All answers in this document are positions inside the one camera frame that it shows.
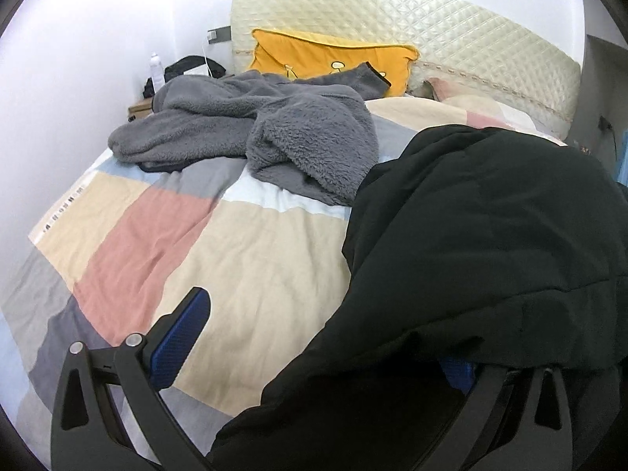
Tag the black puffer jacket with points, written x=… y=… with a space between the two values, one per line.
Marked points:
x=481 y=245

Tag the pink patterned pillow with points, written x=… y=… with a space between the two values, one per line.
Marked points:
x=461 y=96

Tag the black bag on nightstand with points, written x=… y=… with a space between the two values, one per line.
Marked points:
x=190 y=65

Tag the patchwork checkered duvet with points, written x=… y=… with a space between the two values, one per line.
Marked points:
x=123 y=247

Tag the grey fleece garment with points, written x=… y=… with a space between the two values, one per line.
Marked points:
x=313 y=137

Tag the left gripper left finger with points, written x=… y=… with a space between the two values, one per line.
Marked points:
x=86 y=430

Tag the cream quilted headboard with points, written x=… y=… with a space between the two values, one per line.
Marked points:
x=456 y=40

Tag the clear plastic bottle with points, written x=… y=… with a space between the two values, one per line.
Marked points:
x=157 y=72

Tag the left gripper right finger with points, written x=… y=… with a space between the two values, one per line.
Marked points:
x=511 y=420

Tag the yellow pillow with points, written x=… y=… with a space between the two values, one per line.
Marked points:
x=304 y=55

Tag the dark wall socket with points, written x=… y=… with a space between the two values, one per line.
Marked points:
x=219 y=35

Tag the wooden nightstand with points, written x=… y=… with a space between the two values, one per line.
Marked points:
x=139 y=110

